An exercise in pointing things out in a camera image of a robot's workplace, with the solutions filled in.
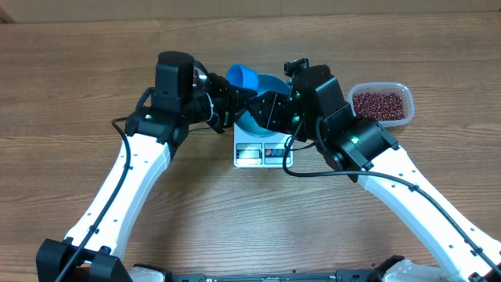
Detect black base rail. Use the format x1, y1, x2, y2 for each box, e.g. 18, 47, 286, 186
128, 264, 392, 282

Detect red beans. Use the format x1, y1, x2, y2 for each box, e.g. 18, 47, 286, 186
353, 92, 405, 121

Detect teal blue bowl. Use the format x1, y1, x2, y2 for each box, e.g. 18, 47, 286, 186
236, 74, 290, 138

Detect clear plastic container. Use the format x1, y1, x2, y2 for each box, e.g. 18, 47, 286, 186
348, 82, 415, 127

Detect blue measuring scoop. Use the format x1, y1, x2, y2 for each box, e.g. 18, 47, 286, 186
225, 64, 259, 91

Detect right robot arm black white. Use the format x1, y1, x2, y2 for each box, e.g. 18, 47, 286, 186
246, 59, 500, 281

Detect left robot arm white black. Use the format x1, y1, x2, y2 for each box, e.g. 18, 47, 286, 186
36, 51, 259, 281

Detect white kitchen scale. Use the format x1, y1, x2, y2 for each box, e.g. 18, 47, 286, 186
233, 125, 290, 168

